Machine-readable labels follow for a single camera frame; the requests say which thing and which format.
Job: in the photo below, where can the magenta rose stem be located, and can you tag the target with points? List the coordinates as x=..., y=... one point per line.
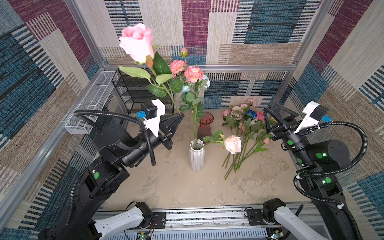
x=164, y=80

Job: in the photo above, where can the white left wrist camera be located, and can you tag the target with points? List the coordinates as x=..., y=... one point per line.
x=150, y=114

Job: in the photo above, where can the white and pale blue rose stem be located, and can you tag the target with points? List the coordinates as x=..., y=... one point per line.
x=192, y=100

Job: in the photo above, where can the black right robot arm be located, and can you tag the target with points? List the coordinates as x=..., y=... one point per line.
x=320, y=162

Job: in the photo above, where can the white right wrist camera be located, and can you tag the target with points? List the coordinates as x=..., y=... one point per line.
x=314, y=113

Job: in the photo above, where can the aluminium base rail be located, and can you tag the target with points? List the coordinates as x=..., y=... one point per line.
x=273, y=221

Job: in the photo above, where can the large blush pink rose stem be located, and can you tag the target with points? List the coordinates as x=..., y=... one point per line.
x=233, y=144

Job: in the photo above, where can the white wire mesh basket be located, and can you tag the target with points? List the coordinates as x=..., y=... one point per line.
x=95, y=99

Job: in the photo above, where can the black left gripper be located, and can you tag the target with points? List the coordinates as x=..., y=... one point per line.
x=165, y=136

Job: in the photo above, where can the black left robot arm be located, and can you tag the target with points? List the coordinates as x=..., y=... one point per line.
x=118, y=150

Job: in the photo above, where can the red ribbed glass vase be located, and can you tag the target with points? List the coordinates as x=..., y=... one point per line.
x=204, y=129

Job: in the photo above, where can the pink peony double stem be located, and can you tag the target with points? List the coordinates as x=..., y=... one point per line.
x=183, y=72

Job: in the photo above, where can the white ribbed ceramic vase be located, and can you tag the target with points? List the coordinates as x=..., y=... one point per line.
x=197, y=155

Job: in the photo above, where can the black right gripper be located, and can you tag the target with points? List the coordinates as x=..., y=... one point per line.
x=273, y=129

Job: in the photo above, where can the black wire mesh shelf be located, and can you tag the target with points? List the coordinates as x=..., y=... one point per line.
x=134, y=92

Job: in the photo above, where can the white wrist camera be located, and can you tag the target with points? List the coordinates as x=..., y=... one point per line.
x=314, y=113
x=150, y=114

